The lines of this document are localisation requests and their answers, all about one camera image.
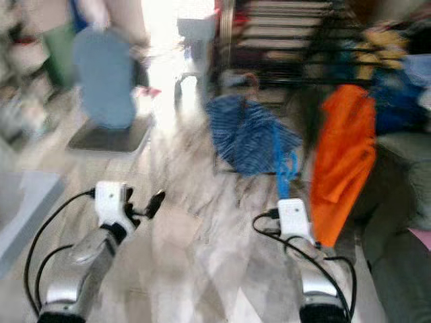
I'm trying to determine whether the blue plastic hanger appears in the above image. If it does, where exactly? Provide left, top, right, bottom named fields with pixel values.
left=269, top=124, right=300, bottom=201

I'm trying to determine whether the light grey folding table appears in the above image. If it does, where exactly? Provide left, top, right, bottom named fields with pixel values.
left=0, top=168, right=68, bottom=277

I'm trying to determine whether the blue plaid shirt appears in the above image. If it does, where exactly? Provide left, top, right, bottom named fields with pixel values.
left=205, top=94, right=302, bottom=177

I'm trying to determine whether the light blue seat cushion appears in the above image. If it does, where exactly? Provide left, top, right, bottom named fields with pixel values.
left=71, top=28, right=137, bottom=130

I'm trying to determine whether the black clothes drying rack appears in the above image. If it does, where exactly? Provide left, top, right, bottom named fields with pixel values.
left=219, top=0, right=431, bottom=176

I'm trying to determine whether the green bin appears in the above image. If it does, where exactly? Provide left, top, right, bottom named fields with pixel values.
left=44, top=24, right=78, bottom=88

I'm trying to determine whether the orange shirt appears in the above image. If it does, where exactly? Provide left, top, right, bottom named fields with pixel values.
left=310, top=84, right=378, bottom=248

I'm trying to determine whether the dark green leather sofa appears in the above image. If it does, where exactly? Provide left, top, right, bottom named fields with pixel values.
left=360, top=131, right=431, bottom=323

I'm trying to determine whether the blue bag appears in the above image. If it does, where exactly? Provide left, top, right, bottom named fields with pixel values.
left=374, top=67, right=431, bottom=135

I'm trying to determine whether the pink sofa mat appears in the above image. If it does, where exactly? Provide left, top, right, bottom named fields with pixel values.
left=407, top=227, right=431, bottom=251

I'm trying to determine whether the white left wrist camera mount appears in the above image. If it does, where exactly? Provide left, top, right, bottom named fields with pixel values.
left=94, top=180, right=134, bottom=226

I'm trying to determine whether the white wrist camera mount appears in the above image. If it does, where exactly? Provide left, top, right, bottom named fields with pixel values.
left=94, top=180, right=134, bottom=226
left=277, top=199, right=314, bottom=242

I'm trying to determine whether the black left wrist camera cable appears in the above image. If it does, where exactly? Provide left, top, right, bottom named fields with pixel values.
left=24, top=190, right=96, bottom=317

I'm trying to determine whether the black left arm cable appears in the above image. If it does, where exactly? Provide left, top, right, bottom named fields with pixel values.
left=38, top=244, right=78, bottom=314

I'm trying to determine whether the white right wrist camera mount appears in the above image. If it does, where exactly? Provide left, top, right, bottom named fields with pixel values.
left=277, top=199, right=314, bottom=242

